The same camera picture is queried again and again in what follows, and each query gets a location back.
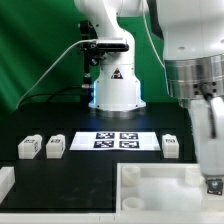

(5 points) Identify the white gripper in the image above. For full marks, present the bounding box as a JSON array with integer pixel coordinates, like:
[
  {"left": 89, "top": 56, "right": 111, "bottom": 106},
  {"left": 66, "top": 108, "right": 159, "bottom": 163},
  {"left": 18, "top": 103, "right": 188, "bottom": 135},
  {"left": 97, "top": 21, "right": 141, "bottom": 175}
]
[{"left": 188, "top": 97, "right": 224, "bottom": 177}]

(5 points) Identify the white square tabletop part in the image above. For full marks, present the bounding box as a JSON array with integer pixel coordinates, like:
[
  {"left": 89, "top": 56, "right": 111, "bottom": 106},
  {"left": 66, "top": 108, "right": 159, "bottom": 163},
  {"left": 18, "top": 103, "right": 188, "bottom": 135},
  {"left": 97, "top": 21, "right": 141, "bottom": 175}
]
[{"left": 116, "top": 162, "right": 224, "bottom": 214}]

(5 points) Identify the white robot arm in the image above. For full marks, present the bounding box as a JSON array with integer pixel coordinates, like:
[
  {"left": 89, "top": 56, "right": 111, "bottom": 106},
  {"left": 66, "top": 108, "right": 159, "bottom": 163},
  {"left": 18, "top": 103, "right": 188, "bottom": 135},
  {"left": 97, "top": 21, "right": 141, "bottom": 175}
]
[{"left": 74, "top": 0, "right": 224, "bottom": 178}]

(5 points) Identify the white marker sheet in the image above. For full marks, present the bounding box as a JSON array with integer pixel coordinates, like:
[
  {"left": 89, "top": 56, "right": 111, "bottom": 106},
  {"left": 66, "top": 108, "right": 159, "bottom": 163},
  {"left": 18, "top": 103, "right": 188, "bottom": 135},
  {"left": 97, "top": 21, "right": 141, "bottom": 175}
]
[{"left": 70, "top": 131, "right": 160, "bottom": 151}]

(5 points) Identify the left white obstacle block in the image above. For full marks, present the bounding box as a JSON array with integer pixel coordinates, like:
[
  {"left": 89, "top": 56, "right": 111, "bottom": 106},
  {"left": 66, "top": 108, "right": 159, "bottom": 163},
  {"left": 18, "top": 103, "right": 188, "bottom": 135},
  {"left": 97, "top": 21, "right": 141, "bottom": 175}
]
[{"left": 0, "top": 167, "right": 15, "bottom": 204}]

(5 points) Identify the grey right cable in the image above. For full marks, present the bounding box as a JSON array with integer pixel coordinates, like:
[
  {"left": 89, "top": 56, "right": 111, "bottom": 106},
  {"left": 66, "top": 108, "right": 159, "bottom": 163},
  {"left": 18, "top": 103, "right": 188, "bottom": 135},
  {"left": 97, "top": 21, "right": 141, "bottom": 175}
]
[{"left": 141, "top": 0, "right": 167, "bottom": 69}]

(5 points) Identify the black camera on stand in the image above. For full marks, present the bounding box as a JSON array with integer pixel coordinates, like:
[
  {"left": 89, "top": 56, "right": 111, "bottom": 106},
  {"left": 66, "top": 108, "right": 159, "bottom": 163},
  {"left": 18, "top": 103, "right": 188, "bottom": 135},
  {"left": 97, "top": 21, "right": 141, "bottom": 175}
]
[{"left": 77, "top": 20, "right": 130, "bottom": 101}]

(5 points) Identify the black cable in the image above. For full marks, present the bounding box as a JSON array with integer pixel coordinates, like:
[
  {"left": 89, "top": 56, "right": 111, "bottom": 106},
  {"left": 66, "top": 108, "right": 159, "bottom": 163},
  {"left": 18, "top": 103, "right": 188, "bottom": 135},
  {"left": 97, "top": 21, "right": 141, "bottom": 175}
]
[{"left": 18, "top": 86, "right": 84, "bottom": 108}]

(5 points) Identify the grey camera cable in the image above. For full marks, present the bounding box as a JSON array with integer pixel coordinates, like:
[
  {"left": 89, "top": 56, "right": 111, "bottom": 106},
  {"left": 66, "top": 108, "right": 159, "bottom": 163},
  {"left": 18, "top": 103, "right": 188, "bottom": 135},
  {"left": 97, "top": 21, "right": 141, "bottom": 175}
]
[{"left": 15, "top": 39, "right": 98, "bottom": 110}]

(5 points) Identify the white front rail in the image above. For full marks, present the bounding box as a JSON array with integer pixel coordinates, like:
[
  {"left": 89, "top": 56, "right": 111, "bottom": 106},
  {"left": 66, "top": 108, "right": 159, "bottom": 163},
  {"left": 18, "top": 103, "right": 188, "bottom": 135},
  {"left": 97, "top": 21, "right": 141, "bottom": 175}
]
[{"left": 0, "top": 213, "right": 224, "bottom": 224}]

